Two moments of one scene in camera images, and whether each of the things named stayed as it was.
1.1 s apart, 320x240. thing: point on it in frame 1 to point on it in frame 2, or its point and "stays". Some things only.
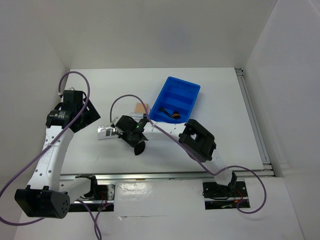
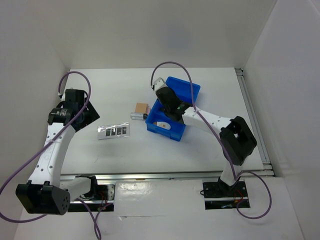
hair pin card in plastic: x=106 y=132 stays
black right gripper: x=122 y=135 to x=179 y=98
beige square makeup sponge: x=140 y=108 stays
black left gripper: x=92 y=115 stays
